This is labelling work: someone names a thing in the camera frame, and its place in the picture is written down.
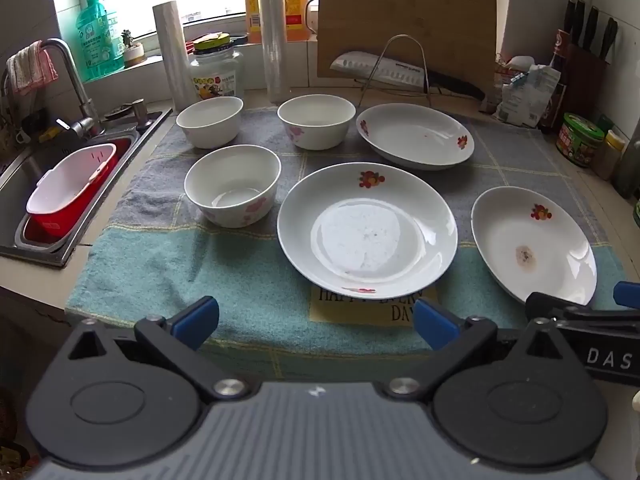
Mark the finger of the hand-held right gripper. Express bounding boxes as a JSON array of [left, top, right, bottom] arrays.
[[525, 291, 640, 323], [614, 281, 640, 309]]

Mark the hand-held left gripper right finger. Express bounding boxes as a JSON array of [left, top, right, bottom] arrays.
[[384, 297, 571, 403]]

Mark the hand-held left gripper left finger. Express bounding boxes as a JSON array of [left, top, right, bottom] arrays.
[[67, 296, 251, 403]]

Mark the white plate with red print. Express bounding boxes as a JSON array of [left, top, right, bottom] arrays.
[[356, 103, 475, 171], [277, 162, 458, 300], [471, 186, 598, 307]]

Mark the white bowl with pink flowers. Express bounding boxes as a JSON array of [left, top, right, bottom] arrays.
[[277, 94, 357, 151], [184, 144, 282, 228]]

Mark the plain white bowl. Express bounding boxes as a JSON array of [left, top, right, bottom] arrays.
[[176, 96, 244, 149]]

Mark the grey and teal checked towel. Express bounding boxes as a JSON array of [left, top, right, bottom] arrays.
[[65, 105, 631, 382]]

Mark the yellow-lidded spice jar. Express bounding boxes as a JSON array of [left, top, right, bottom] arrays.
[[597, 130, 627, 181]]

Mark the green-lidded sauce jar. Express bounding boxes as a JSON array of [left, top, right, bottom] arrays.
[[556, 113, 606, 168]]

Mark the red plastic basin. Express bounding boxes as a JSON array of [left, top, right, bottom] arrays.
[[22, 144, 121, 241]]

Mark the white plastic colander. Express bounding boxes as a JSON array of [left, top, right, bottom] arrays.
[[26, 143, 117, 216]]

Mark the white printed plastic bag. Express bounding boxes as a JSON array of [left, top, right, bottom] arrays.
[[492, 65, 563, 128]]

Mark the dark red knife block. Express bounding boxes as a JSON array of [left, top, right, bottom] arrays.
[[562, 42, 609, 128]]

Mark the metal sink fitting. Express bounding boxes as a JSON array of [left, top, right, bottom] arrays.
[[129, 99, 153, 130]]

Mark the stainless steel sink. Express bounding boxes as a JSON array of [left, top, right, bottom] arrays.
[[0, 105, 173, 268]]

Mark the red and white bag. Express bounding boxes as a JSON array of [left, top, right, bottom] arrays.
[[495, 55, 532, 92]]

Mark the dark soy sauce bottle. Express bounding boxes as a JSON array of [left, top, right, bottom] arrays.
[[549, 30, 572, 131]]

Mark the glass jar with cartoon label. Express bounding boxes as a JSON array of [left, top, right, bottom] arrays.
[[189, 32, 246, 106]]

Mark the short cling film roll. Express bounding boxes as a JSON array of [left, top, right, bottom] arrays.
[[152, 1, 198, 111]]

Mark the small potted plant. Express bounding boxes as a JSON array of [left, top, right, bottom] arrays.
[[120, 29, 147, 68]]

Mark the metal faucet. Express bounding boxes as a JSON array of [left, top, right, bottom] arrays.
[[5, 38, 106, 138]]

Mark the tall cling film roll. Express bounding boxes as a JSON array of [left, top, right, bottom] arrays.
[[255, 0, 292, 106]]

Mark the green dish soap bottle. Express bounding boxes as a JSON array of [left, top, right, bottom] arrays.
[[75, 0, 126, 83]]

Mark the pink checked cloth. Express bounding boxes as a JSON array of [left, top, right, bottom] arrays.
[[6, 40, 58, 96]]

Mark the bamboo cutting board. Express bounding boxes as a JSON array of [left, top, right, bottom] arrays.
[[305, 0, 497, 92]]

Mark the large orange oil bottle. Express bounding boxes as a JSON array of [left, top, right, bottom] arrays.
[[244, 0, 311, 43]]

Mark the black-handled kitchen knife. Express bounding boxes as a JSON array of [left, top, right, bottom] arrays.
[[330, 51, 486, 102]]

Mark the metal wire rack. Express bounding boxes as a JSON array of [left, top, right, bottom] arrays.
[[359, 34, 436, 107]]

